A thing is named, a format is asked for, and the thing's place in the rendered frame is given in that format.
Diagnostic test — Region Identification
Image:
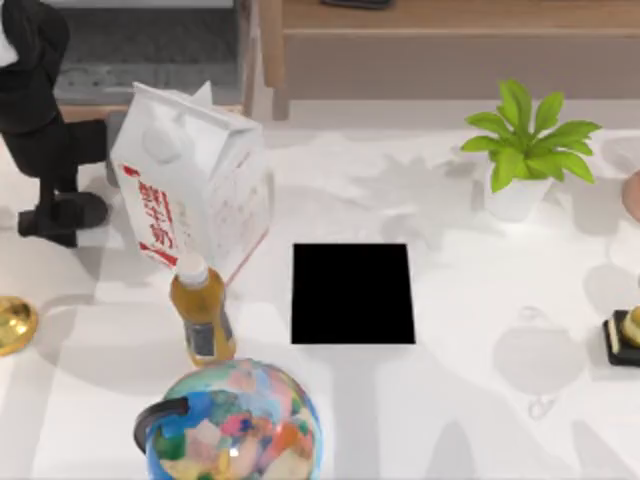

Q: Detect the gold bowl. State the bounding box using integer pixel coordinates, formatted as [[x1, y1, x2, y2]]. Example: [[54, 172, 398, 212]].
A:
[[0, 295, 40, 358]]

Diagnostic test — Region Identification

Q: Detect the white and red milk carton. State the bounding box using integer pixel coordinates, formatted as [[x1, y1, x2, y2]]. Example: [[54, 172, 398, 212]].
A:
[[106, 81, 276, 287]]

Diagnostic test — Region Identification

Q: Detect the grey pierced drawer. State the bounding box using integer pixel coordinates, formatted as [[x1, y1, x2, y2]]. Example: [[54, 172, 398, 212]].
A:
[[51, 0, 259, 107]]

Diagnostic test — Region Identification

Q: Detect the yellow tea bottle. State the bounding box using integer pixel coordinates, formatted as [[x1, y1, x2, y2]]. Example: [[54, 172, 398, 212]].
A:
[[169, 252, 238, 369]]

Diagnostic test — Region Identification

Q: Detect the colourful globe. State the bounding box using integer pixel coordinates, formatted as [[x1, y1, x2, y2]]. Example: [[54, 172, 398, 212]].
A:
[[133, 358, 324, 480]]

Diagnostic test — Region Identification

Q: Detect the black square mat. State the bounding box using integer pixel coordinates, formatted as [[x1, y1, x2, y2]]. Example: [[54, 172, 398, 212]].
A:
[[290, 242, 417, 346]]

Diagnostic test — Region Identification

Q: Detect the dark flat object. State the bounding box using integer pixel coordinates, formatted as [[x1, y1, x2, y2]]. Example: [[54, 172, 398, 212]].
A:
[[319, 0, 394, 11]]

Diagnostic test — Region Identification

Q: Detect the wooden cupboard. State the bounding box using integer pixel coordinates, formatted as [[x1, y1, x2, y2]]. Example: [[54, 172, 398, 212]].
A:
[[258, 0, 640, 122]]

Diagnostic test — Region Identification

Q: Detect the green plant in white pot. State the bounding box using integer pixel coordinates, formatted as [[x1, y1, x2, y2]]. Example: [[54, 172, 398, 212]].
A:
[[459, 78, 604, 223]]

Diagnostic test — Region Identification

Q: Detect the pink round object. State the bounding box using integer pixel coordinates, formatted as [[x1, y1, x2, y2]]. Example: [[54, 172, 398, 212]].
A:
[[621, 169, 640, 222]]

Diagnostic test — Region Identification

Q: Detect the gold trophy with black base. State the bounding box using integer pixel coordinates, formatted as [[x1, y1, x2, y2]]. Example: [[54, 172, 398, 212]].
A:
[[601, 305, 640, 368]]

